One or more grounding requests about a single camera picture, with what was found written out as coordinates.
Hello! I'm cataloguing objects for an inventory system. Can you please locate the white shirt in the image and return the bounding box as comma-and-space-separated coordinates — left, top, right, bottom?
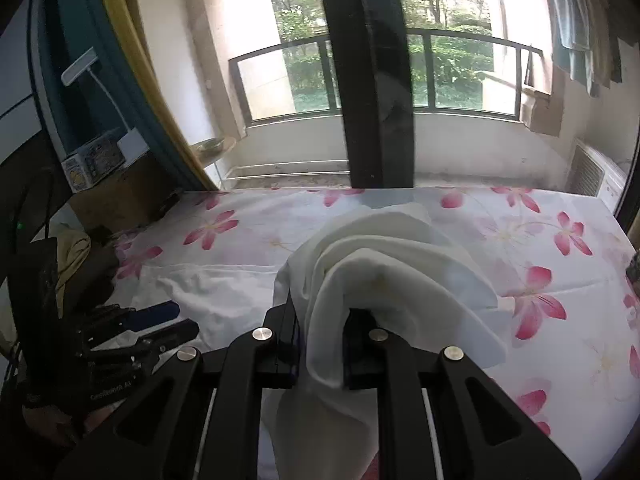
117, 202, 516, 480

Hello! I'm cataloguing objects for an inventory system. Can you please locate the beige hanging garment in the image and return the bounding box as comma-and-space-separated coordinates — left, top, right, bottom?
580, 0, 612, 98

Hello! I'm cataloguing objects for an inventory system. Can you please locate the small printed box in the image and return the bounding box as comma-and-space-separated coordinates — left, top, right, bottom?
61, 132, 126, 193

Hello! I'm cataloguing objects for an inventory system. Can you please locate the small round balcony table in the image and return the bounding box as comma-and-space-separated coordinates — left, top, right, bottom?
187, 135, 237, 171

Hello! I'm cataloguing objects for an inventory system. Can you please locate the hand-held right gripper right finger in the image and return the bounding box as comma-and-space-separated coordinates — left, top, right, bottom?
342, 307, 581, 480

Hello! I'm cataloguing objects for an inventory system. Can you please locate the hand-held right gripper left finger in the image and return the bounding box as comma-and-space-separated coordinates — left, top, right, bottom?
52, 305, 301, 480

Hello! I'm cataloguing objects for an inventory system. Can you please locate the white air conditioner unit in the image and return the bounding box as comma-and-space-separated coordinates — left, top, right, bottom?
565, 137, 628, 206

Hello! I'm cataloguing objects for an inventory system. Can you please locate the person's left hand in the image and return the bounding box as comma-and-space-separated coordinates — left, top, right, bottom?
22, 404, 121, 449

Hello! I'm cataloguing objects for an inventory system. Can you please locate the yellow cloth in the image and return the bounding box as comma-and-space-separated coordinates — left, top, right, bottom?
54, 232, 93, 306

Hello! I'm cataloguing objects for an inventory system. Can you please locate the floral bed sheet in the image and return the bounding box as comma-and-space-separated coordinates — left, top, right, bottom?
112, 185, 640, 480

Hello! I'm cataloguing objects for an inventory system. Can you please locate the balcony cardboard box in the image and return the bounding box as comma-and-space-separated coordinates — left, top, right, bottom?
520, 87, 563, 136

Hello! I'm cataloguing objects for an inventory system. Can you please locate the yellow curtain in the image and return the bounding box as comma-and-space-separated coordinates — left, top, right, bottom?
95, 0, 221, 191

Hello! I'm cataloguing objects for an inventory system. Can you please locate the black sliding door frame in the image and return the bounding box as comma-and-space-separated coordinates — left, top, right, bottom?
315, 0, 416, 188

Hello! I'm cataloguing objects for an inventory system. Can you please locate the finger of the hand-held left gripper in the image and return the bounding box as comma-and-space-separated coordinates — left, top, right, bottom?
107, 301, 181, 333
120, 319, 201, 362

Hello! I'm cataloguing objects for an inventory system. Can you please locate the dark hanging garment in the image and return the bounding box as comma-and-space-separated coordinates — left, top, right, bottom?
606, 10, 625, 86

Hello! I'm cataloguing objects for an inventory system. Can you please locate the brown cardboard box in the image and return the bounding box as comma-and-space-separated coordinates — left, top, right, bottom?
67, 157, 176, 231

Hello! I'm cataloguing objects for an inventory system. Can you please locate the white desk lamp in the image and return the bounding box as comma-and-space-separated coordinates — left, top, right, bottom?
61, 47, 151, 166

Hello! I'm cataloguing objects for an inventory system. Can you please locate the light blue hanging garment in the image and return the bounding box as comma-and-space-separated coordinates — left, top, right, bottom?
542, 0, 595, 86

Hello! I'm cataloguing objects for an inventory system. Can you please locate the dark bag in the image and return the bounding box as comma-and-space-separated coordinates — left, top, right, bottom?
15, 240, 118, 321

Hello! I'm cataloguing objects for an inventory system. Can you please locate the glass balcony railing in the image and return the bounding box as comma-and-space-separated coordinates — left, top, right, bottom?
228, 27, 545, 126

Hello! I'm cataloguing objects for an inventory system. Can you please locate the blue curtain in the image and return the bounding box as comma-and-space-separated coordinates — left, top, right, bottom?
30, 0, 206, 191

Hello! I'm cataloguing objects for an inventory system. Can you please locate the dark monitor screen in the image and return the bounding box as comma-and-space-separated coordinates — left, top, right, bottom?
0, 130, 76, 246

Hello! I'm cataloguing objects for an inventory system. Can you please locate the small black device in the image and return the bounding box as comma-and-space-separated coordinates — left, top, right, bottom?
157, 190, 183, 218

